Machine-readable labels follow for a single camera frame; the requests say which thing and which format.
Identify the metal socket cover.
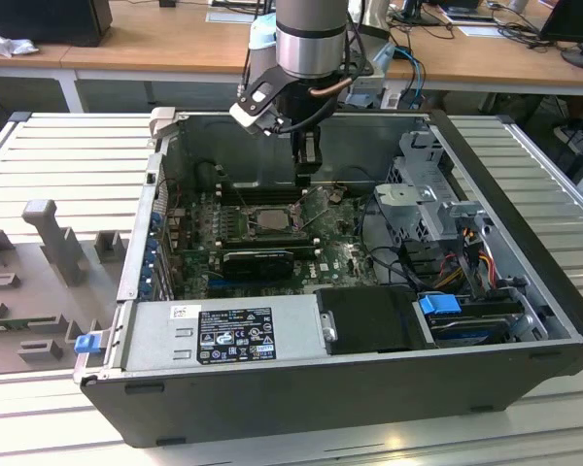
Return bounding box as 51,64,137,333
296,186,342,232

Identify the metal locking lever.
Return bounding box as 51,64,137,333
303,195,342,232
231,182,255,216

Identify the silver CPU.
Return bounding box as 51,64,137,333
254,208,292,232

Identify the CPU socket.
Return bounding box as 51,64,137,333
242,202,306,240

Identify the green motherboard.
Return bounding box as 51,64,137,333
167,182,388,301

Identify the pale blue teach pendant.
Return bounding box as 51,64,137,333
347,41,399,108

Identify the black cylindrical component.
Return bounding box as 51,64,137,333
196,162,220,189

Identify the metal drive cage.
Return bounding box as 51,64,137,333
372,128,497,247

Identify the black graphics card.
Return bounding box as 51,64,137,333
221,250,297,283

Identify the wooden desk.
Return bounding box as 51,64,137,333
0,0,583,116

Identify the black plastic shroud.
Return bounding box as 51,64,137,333
315,284,438,354

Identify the silver metal latch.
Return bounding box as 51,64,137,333
320,313,339,344

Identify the white paper sheet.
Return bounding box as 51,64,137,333
456,21,504,39

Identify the blue disk carrier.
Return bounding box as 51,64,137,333
417,292,463,326

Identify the grey power supply unit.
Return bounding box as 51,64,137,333
104,293,331,375

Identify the hard disk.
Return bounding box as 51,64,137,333
427,314,516,347

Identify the black PC case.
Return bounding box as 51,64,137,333
72,107,583,450

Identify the black box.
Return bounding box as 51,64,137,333
0,0,114,49

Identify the metal disk bay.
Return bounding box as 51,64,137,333
411,283,551,350

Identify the black monitor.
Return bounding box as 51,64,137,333
537,0,583,73

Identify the blue plastic latch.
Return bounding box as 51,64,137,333
75,333,101,354

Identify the grey parts rack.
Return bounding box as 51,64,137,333
0,198,133,378

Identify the crumpled white paper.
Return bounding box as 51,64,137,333
0,26,40,58

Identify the green RAM stick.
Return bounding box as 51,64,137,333
0,317,33,336

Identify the copper coloured cable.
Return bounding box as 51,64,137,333
306,18,370,98

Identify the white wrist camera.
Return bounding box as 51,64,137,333
228,80,286,136

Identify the black cable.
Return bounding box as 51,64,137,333
357,191,419,292

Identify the grey case latch handle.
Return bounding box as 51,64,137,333
148,107,177,147

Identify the yellow red wire bundle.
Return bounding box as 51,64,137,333
434,242,499,292

